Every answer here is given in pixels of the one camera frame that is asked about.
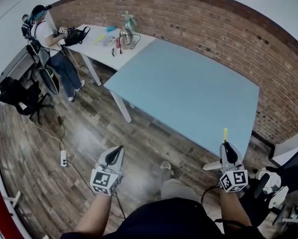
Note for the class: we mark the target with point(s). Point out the teal cloth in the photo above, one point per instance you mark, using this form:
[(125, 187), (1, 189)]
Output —
[(110, 28)]

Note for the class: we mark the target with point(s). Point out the black glasses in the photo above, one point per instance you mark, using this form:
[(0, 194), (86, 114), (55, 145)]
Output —
[(113, 52)]

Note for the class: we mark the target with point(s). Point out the red panel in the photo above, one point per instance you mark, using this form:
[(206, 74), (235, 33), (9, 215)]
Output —
[(0, 213)]

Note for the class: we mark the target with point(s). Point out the yellow utility knife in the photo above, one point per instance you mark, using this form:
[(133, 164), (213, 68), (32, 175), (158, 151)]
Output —
[(225, 134)]

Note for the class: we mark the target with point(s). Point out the person's black shirt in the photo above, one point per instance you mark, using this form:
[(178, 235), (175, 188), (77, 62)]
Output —
[(169, 223)]

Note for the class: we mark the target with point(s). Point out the white power strip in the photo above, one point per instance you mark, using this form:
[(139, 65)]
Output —
[(63, 158)]

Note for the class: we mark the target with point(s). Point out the person's beige trouser leg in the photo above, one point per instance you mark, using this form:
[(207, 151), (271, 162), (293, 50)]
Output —
[(177, 190)]

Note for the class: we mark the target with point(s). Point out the person's right forearm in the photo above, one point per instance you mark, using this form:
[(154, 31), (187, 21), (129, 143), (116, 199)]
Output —
[(232, 209)]

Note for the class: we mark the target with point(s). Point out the black mesh office chair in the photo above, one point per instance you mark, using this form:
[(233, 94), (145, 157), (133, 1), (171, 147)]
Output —
[(283, 173)]

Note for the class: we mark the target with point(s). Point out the light blue table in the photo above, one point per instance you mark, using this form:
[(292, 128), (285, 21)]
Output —
[(184, 91)]

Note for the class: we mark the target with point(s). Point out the silver kettle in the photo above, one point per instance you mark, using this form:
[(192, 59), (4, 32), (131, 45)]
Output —
[(125, 38)]

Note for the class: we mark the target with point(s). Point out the black backpack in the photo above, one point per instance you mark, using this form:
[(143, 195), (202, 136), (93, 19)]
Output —
[(75, 36)]

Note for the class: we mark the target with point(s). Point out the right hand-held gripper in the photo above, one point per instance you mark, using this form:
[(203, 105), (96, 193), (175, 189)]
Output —
[(235, 178)]

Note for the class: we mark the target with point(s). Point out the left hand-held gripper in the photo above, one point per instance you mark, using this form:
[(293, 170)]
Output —
[(106, 180)]

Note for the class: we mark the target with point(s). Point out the black round hoop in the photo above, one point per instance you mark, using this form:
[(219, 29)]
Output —
[(50, 80)]

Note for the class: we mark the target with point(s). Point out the grey cabinet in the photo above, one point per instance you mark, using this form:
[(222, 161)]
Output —
[(14, 63)]

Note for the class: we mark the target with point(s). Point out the person's grey shoe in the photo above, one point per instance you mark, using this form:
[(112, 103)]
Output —
[(166, 168)]

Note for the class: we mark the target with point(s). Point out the white device on chair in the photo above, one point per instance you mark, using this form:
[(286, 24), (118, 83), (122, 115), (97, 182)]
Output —
[(273, 183)]

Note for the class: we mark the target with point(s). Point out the yellow-green flat object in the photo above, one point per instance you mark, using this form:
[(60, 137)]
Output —
[(99, 39)]

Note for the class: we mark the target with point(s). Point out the person's left forearm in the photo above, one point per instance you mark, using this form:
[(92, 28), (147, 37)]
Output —
[(94, 215)]

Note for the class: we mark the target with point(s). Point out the green spray bottle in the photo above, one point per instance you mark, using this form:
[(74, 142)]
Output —
[(128, 21)]

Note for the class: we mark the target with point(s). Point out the white table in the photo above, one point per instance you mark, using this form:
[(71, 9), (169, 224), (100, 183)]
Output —
[(94, 48)]

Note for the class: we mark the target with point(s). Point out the clear plastic packet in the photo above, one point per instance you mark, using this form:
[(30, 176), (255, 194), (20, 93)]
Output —
[(109, 41)]

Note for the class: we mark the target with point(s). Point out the pink small bottle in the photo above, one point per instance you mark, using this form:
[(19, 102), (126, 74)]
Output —
[(117, 43)]

